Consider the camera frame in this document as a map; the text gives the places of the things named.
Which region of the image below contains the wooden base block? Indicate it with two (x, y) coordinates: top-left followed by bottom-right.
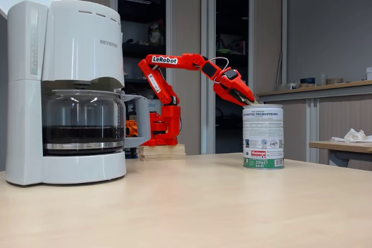
(136, 143), (187, 161)

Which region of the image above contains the grey leaning tube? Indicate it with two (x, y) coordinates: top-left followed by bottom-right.
(275, 52), (284, 86)

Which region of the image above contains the orange printed clamp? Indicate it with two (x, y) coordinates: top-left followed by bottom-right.
(125, 119), (139, 138)

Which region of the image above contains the glass carafe grey handle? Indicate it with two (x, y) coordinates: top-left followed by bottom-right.
(42, 89), (152, 156)

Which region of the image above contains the grey tambour door cabinet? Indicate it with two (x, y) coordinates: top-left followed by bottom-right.
(69, 0), (209, 156)
(208, 0), (288, 156)

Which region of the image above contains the white gripper servo cable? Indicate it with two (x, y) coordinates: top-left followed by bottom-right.
(213, 57), (230, 83)

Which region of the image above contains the white drip coffee maker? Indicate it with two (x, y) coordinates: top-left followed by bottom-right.
(0, 0), (127, 186)

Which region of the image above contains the low cabinet wooden top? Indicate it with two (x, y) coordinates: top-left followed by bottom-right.
(257, 80), (372, 171)

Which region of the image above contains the ground coffee tin can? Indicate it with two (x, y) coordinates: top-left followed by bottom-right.
(242, 104), (285, 170)

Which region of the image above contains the small wooden side table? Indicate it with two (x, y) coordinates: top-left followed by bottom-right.
(308, 140), (372, 168)

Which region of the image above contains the colourful printed box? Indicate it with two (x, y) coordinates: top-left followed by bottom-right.
(148, 20), (164, 46)

